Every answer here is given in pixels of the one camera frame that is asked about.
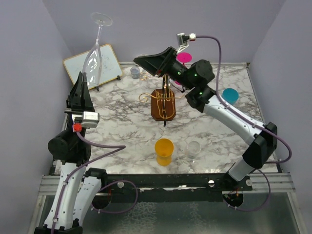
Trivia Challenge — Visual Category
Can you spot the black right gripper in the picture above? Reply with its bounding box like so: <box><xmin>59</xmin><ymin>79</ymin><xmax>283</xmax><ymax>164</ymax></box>
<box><xmin>135</xmin><ymin>46</ymin><xmax>195</xmax><ymax>91</ymax></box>

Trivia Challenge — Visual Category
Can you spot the gold and black glass rack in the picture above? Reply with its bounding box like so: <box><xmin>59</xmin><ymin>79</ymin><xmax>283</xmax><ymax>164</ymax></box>
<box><xmin>138</xmin><ymin>75</ymin><xmax>185</xmax><ymax>127</ymax></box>

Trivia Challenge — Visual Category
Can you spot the short clear glass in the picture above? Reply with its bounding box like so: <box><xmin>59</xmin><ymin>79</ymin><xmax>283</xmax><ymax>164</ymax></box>
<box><xmin>185</xmin><ymin>141</ymin><xmax>201</xmax><ymax>163</ymax></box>

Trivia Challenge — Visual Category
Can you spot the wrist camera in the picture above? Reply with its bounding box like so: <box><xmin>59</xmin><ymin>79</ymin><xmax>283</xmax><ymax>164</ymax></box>
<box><xmin>176</xmin><ymin>33</ymin><xmax>196</xmax><ymax>53</ymax></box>
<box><xmin>72</xmin><ymin>111</ymin><xmax>100</xmax><ymax>132</ymax></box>

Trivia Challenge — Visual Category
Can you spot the pink plastic wine glass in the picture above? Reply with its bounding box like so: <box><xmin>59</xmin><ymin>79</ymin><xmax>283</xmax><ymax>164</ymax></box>
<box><xmin>172</xmin><ymin>51</ymin><xmax>193</xmax><ymax>89</ymax></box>

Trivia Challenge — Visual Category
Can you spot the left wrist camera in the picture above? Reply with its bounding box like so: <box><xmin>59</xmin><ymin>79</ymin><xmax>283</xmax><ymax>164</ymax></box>
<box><xmin>72</xmin><ymin>111</ymin><xmax>100</xmax><ymax>132</ymax></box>

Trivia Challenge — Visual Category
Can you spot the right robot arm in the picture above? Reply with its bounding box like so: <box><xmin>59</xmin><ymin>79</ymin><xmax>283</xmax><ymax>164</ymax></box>
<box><xmin>134</xmin><ymin>47</ymin><xmax>277</xmax><ymax>191</ymax></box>

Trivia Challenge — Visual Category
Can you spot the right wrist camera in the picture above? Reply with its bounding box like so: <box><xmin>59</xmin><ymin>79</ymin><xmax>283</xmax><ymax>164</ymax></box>
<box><xmin>176</xmin><ymin>33</ymin><xmax>196</xmax><ymax>53</ymax></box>

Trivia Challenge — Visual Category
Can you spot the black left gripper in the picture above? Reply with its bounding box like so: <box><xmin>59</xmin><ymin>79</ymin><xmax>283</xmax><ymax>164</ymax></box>
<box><xmin>65</xmin><ymin>71</ymin><xmax>96</xmax><ymax>129</ymax></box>

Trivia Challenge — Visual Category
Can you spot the orange plastic wine glass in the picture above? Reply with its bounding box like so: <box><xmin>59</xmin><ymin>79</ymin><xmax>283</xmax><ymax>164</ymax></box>
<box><xmin>155</xmin><ymin>138</ymin><xmax>174</xmax><ymax>166</ymax></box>

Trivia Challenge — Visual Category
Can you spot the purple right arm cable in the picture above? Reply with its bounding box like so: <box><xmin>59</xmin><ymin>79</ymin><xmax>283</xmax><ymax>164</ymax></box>
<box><xmin>195</xmin><ymin>35</ymin><xmax>293</xmax><ymax>212</ymax></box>

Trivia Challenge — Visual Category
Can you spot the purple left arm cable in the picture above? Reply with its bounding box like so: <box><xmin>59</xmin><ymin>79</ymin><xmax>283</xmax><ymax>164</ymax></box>
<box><xmin>50</xmin><ymin>131</ymin><xmax>139</xmax><ymax>234</ymax></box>

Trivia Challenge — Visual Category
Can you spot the small framed whiteboard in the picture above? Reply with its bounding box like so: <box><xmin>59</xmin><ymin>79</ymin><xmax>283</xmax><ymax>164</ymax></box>
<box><xmin>63</xmin><ymin>44</ymin><xmax>123</xmax><ymax>90</ymax></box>

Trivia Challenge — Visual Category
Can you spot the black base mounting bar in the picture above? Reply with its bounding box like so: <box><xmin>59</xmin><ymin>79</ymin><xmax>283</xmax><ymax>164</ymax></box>
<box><xmin>84</xmin><ymin>168</ymin><xmax>253</xmax><ymax>203</ymax></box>

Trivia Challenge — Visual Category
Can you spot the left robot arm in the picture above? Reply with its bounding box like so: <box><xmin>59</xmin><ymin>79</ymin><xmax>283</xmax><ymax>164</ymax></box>
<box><xmin>33</xmin><ymin>72</ymin><xmax>108</xmax><ymax>234</ymax></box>

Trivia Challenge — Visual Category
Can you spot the blue plastic wine glass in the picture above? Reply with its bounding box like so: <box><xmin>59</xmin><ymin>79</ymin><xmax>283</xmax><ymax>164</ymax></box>
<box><xmin>222</xmin><ymin>88</ymin><xmax>239</xmax><ymax>105</ymax></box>

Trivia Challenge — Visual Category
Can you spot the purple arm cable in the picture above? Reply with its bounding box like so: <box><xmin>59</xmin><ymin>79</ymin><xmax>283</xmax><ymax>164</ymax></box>
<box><xmin>195</xmin><ymin>35</ymin><xmax>293</xmax><ymax>212</ymax></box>
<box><xmin>50</xmin><ymin>131</ymin><xmax>139</xmax><ymax>234</ymax></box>

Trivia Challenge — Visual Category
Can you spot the small jar of paper clips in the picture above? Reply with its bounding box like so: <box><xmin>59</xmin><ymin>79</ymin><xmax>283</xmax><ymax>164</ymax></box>
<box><xmin>130</xmin><ymin>67</ymin><xmax>140</xmax><ymax>79</ymax></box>

